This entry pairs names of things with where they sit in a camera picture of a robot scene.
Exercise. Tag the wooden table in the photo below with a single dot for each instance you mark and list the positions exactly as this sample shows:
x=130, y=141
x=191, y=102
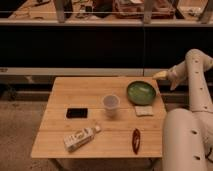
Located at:
x=115, y=139

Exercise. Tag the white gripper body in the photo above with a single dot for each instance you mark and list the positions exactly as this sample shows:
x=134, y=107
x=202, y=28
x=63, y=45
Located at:
x=163, y=75

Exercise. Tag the green ceramic bowl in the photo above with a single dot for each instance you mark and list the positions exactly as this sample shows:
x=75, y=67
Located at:
x=141, y=93

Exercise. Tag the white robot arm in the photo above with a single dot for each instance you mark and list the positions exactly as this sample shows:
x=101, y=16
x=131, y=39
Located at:
x=187, y=133

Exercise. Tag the beige sponge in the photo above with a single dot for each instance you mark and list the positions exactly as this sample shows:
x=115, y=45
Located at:
x=144, y=111

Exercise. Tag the black smartphone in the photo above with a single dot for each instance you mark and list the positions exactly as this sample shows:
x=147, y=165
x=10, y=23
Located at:
x=76, y=113

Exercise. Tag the long workbench shelf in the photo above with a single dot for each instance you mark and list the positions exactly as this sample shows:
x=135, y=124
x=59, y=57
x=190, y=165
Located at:
x=115, y=13

